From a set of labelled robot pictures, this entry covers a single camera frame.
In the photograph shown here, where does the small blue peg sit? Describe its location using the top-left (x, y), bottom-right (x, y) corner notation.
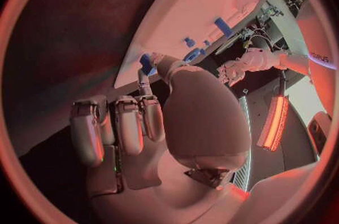
top-left (182, 37), bottom-right (197, 48)

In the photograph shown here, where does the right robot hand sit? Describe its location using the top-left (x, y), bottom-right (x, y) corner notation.
top-left (68, 52), bottom-right (253, 224)

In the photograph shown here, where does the blue gear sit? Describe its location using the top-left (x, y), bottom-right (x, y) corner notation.
top-left (182, 48), bottom-right (202, 63)

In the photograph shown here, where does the long blue cylinder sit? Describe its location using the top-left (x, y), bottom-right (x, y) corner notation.
top-left (213, 17), bottom-right (236, 38)

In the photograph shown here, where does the white task board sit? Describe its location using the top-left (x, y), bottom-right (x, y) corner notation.
top-left (113, 0), bottom-right (282, 89)

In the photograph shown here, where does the glowing light bar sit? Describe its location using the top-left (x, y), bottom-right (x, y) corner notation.
top-left (255, 94), bottom-right (290, 152)

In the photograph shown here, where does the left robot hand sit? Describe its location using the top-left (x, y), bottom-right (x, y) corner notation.
top-left (216, 59), bottom-right (250, 87)

